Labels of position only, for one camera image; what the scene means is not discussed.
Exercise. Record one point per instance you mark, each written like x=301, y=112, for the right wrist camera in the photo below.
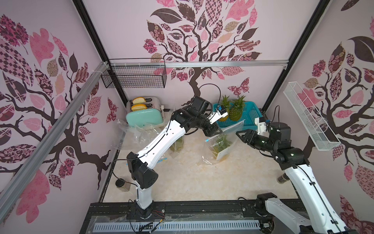
x=262, y=124

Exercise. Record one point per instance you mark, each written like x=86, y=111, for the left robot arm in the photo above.
x=198, y=114

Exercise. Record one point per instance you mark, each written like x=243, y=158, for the teal plastic basket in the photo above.
x=250, y=112

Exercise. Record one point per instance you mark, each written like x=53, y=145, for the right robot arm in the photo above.
x=273, y=140

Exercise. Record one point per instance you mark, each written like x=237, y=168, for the spice jar right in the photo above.
x=283, y=178

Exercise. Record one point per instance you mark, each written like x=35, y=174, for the aluminium rail left wall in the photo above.
x=21, y=179

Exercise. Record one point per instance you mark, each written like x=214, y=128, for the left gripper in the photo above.
x=209, y=131

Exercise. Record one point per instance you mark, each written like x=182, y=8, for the white slotted cable duct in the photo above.
x=175, y=226

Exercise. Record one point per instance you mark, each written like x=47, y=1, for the aluminium rail back wall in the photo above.
x=194, y=64

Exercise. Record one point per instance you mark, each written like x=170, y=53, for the white wire wall shelf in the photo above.
x=320, y=132

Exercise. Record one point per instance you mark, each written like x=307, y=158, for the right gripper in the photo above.
x=250, y=139

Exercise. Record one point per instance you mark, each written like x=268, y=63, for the zip bag with blue seal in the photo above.
x=162, y=159

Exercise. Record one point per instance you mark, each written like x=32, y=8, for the spice jar left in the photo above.
x=123, y=185

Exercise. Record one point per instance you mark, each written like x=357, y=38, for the toast slice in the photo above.
x=138, y=100
x=138, y=107

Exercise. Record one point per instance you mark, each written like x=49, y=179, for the black wire wall basket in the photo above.
x=135, y=73

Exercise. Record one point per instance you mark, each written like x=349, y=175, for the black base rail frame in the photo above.
x=240, y=209

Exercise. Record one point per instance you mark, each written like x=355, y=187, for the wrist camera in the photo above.
x=262, y=124
x=219, y=112

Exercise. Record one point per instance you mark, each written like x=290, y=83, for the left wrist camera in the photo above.
x=219, y=112

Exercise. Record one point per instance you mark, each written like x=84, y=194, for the aluminium rail wall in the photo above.
x=194, y=64
x=21, y=179

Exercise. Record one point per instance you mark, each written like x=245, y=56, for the toast slice rear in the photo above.
x=138, y=100

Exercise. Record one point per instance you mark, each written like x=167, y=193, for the spice jar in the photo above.
x=123, y=185
x=283, y=178

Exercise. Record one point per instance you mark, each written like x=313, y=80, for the clear zip bag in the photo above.
x=133, y=138

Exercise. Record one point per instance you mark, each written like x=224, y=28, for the mint green toaster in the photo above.
x=152, y=115

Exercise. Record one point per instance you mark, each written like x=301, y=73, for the toast slice front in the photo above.
x=138, y=107

